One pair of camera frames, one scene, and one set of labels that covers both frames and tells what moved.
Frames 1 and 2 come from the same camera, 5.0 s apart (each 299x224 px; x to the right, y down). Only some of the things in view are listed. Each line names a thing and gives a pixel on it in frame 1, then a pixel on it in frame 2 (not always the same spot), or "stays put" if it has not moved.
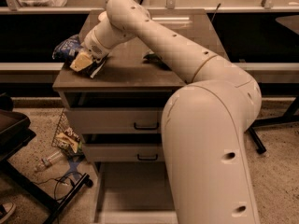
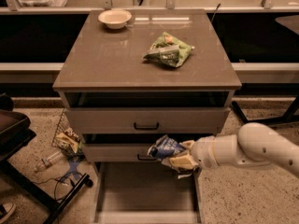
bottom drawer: (134, 192) stays put
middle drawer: (124, 152) stays put
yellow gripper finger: (80, 62) → (185, 161)
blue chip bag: (68, 48) → (164, 147)
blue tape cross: (74, 172) stays put
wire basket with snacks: (67, 139) stays put
